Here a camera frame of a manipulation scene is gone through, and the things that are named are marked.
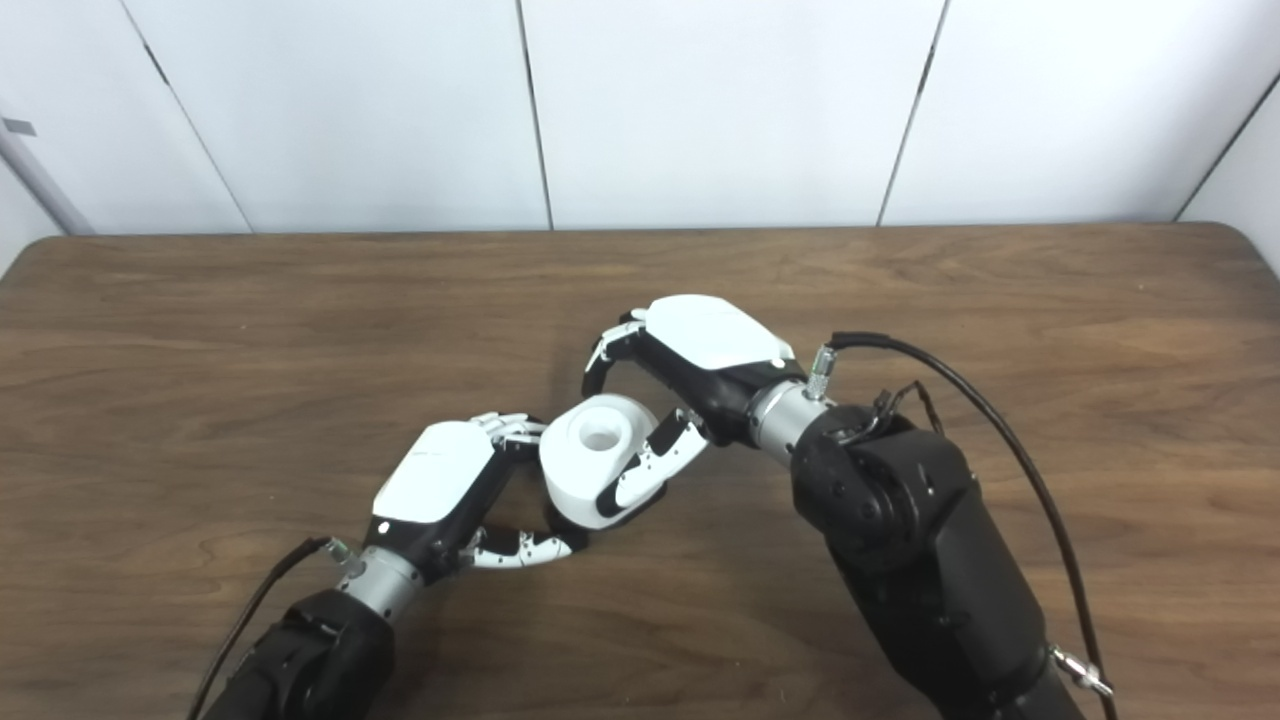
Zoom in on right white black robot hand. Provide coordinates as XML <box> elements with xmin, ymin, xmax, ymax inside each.
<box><xmin>581</xmin><ymin>294</ymin><xmax>810</xmax><ymax>524</ymax></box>

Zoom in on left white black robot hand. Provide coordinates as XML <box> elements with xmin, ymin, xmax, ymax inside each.
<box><xmin>360</xmin><ymin>411</ymin><xmax>593</xmax><ymax>583</ymax></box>

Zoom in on round white piece with holes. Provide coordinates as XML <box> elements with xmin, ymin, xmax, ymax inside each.
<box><xmin>537</xmin><ymin>393</ymin><xmax>662</xmax><ymax>532</ymax></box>

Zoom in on thin black right arm wire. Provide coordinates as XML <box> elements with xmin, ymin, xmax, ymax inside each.
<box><xmin>833</xmin><ymin>379</ymin><xmax>947</xmax><ymax>443</ymax></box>

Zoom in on thick black left wrist cable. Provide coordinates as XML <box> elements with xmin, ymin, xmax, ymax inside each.
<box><xmin>184</xmin><ymin>536</ymin><xmax>353</xmax><ymax>720</ymax></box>

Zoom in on thick black wrist cable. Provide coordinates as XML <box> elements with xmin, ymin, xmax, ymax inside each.
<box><xmin>828</xmin><ymin>331</ymin><xmax>1121</xmax><ymax>720</ymax></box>
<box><xmin>184</xmin><ymin>536</ymin><xmax>353</xmax><ymax>720</ymax></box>

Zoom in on thick black right wrist cable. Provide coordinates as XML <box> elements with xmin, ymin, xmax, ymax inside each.
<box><xmin>828</xmin><ymin>331</ymin><xmax>1121</xmax><ymax>720</ymax></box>

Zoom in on grey wall corner post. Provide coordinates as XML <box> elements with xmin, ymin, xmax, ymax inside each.
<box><xmin>0</xmin><ymin>98</ymin><xmax>98</xmax><ymax>237</ymax></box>

